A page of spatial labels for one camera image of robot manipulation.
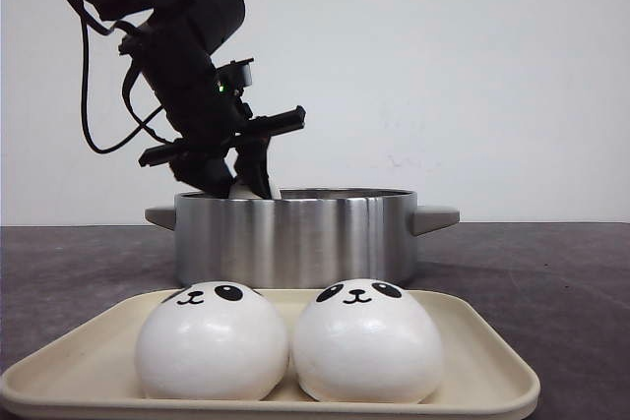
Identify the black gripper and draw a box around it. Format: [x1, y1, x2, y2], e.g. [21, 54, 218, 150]
[119, 19, 305, 199]

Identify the panda bun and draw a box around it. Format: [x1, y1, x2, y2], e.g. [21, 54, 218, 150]
[228, 179, 281, 200]
[291, 278, 444, 403]
[135, 281, 289, 400]

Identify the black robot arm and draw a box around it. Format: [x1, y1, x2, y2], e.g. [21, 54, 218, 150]
[67, 0, 305, 199]

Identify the stainless steel steamer pot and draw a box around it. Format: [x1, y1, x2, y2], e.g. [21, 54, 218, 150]
[145, 188, 460, 288]

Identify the cream rectangular tray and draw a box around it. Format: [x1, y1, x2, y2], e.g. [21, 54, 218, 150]
[1, 290, 540, 419]

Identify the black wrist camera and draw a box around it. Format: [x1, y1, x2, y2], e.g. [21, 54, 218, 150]
[217, 58, 254, 96]

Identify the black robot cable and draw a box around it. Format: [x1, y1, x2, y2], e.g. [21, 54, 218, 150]
[51, 0, 173, 155]

